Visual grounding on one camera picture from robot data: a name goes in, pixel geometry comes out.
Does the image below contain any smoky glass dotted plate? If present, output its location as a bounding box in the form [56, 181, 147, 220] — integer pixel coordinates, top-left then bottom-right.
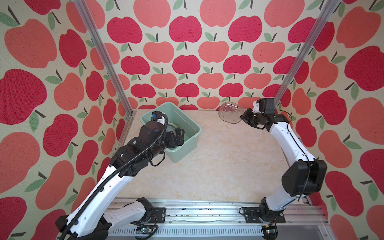
[219, 102, 245, 124]

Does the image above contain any clear ribbed glass plate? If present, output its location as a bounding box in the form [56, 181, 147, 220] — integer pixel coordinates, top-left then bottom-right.
[166, 123, 179, 134]

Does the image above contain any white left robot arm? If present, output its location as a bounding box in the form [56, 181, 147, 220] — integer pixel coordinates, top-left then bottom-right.
[56, 116, 185, 240]

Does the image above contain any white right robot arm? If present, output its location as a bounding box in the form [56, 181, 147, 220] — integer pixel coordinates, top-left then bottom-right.
[240, 109, 328, 223]

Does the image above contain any mint green plastic bin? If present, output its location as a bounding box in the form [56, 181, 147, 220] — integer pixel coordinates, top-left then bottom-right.
[140, 102, 202, 163]

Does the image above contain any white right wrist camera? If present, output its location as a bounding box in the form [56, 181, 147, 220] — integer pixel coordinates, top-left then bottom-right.
[253, 98, 276, 115]

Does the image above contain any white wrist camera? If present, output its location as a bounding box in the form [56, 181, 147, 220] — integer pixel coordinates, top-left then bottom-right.
[253, 98, 276, 115]
[151, 111, 165, 125]

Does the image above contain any black corrugated cable conduit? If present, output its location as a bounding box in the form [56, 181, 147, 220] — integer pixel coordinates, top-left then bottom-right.
[58, 113, 169, 240]

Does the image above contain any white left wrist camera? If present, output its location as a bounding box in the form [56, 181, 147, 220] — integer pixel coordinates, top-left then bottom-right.
[151, 111, 165, 125]

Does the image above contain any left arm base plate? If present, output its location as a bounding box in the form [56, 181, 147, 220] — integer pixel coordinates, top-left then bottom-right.
[140, 208, 167, 225]

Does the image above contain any aluminium front rail frame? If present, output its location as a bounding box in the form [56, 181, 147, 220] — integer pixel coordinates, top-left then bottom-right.
[107, 198, 335, 240]

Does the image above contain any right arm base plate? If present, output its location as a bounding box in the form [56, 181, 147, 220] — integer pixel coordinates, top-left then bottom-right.
[239, 207, 286, 224]

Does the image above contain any right aluminium corner post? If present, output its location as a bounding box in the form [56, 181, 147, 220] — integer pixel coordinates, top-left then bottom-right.
[274, 0, 340, 107]

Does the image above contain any aluminium corner post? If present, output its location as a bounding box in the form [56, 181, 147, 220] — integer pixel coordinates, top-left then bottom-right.
[274, 0, 340, 107]
[74, 0, 134, 117]

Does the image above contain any left aluminium corner post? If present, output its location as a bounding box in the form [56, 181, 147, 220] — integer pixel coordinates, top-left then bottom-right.
[74, 0, 134, 117]

